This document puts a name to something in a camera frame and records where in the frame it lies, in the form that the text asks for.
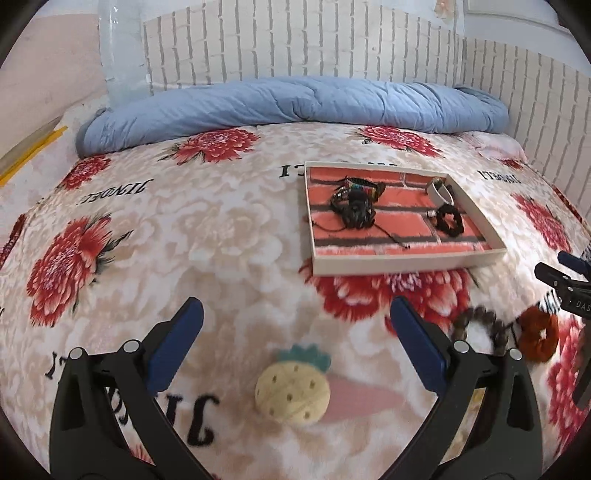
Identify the red floral blanket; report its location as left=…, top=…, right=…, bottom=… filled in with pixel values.
left=0, top=121, right=591, bottom=480

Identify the clear plastic sheet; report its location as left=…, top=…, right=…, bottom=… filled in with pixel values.
left=97, top=0, right=154, bottom=108

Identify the pink pillow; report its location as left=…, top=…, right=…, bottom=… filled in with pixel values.
left=455, top=130, right=528, bottom=163

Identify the black braided bracelet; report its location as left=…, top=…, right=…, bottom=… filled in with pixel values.
left=329, top=177, right=413, bottom=251

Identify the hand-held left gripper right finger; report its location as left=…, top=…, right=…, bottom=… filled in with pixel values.
left=389, top=296, right=554, bottom=480

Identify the rolled blue quilt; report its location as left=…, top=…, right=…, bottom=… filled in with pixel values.
left=75, top=76, right=510, bottom=158

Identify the black claw hair clip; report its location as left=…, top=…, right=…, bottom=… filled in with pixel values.
left=436, top=205, right=464, bottom=238
left=343, top=193, right=376, bottom=230

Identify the pineapple plush hair clip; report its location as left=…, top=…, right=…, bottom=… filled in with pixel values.
left=255, top=343, right=403, bottom=426

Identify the rainbow beaded watch band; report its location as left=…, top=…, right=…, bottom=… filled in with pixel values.
left=338, top=181, right=387, bottom=200

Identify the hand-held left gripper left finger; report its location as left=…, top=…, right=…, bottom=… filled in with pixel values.
left=48, top=296, right=218, bottom=480

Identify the rust orange scrunchie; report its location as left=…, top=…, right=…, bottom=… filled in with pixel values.
left=516, top=306, right=561, bottom=364

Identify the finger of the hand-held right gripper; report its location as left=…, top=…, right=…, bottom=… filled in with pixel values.
left=534, top=262, right=591, bottom=296
left=557, top=250, right=591, bottom=279

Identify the brick-lined jewelry tray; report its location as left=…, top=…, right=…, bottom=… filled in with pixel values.
left=300, top=160, right=508, bottom=277

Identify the yellow tape strip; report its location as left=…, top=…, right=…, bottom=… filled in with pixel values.
left=0, top=126, right=68, bottom=186

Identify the brown wooden bead bracelet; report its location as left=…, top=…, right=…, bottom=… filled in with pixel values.
left=451, top=306, right=509, bottom=357

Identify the white smart watch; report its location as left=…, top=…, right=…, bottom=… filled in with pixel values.
left=425, top=177, right=456, bottom=216

